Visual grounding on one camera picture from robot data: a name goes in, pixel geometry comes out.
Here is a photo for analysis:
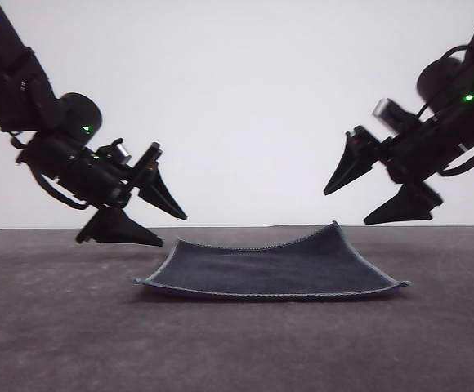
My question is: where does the purple towel with grey hem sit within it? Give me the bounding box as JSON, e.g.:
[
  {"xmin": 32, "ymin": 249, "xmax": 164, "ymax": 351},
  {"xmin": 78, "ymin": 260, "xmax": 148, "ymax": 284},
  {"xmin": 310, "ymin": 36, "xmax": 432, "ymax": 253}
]
[{"xmin": 126, "ymin": 220, "xmax": 412, "ymax": 303}]

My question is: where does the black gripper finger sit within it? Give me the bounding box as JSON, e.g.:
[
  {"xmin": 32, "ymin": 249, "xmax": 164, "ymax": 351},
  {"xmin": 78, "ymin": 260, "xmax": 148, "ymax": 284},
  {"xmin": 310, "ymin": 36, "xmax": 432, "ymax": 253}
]
[
  {"xmin": 363, "ymin": 185, "xmax": 431, "ymax": 226},
  {"xmin": 323, "ymin": 134, "xmax": 380, "ymax": 196},
  {"xmin": 135, "ymin": 163, "xmax": 189, "ymax": 222},
  {"xmin": 79, "ymin": 206, "xmax": 165, "ymax": 248}
]

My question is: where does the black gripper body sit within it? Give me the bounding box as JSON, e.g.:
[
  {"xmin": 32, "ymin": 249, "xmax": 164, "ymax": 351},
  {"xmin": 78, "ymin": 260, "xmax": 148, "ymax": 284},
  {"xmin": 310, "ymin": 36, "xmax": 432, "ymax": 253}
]
[
  {"xmin": 15, "ymin": 133, "xmax": 164, "ymax": 244},
  {"xmin": 345, "ymin": 117, "xmax": 474, "ymax": 221}
]

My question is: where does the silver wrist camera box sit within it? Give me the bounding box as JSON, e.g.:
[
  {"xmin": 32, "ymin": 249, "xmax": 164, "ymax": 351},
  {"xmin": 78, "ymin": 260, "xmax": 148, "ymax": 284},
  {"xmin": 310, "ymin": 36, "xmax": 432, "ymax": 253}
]
[
  {"xmin": 373, "ymin": 97, "xmax": 410, "ymax": 128},
  {"xmin": 105, "ymin": 138, "xmax": 134, "ymax": 167}
]

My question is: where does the grey table cloth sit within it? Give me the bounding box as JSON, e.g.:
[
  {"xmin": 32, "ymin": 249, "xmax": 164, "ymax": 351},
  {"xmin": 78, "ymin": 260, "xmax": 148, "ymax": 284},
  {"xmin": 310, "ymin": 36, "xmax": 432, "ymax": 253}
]
[{"xmin": 0, "ymin": 223, "xmax": 474, "ymax": 392}]

